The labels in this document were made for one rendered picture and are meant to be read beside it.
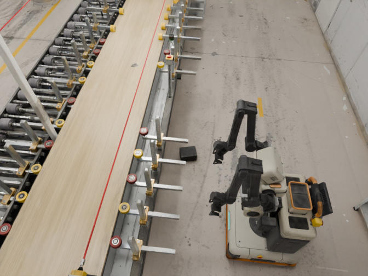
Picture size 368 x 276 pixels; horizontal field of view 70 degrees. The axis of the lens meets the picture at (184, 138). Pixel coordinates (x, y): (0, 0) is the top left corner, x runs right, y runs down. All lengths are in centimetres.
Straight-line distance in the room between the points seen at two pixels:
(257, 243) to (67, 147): 193
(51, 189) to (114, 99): 105
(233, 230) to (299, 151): 157
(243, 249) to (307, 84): 301
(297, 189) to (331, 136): 193
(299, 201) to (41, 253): 189
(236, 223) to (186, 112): 180
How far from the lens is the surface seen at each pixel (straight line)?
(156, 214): 211
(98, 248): 203
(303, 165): 365
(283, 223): 228
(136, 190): 246
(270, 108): 414
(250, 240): 271
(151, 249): 205
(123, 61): 327
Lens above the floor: 280
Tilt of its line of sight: 52 degrees down
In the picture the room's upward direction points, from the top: 2 degrees clockwise
